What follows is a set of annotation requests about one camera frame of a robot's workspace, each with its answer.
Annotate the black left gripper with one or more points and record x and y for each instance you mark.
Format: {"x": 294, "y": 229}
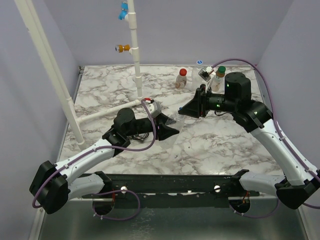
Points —
{"x": 164, "y": 131}

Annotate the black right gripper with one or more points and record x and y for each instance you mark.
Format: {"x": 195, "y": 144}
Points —
{"x": 203, "y": 102}

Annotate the clear plastic bottle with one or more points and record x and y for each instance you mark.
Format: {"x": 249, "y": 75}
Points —
{"x": 196, "y": 80}

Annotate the clear bottle red label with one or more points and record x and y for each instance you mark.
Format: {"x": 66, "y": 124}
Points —
{"x": 180, "y": 81}

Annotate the clear bottle green white label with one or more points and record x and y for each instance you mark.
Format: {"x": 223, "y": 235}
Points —
{"x": 217, "y": 81}

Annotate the red bottle cap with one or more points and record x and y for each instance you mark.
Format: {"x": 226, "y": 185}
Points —
{"x": 182, "y": 72}

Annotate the green bottle cap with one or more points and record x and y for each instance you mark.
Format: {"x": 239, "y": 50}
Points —
{"x": 221, "y": 69}

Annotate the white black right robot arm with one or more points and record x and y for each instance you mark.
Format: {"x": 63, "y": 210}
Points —
{"x": 300, "y": 178}

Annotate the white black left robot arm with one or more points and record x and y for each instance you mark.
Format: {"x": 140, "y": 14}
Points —
{"x": 111, "y": 144}

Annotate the orange pipe nozzle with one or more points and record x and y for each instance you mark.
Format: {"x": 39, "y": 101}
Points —
{"x": 122, "y": 48}

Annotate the blue pipe valve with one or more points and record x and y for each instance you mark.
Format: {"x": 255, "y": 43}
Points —
{"x": 124, "y": 10}

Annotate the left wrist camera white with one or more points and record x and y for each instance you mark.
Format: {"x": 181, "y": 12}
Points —
{"x": 153, "y": 107}

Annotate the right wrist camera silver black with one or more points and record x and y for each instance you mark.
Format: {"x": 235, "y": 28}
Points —
{"x": 207, "y": 73}

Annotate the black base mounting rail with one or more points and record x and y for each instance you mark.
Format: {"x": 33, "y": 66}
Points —
{"x": 170, "y": 191}

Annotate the aluminium extrusion rail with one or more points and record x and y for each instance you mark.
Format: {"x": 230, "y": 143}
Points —
{"x": 49, "y": 189}

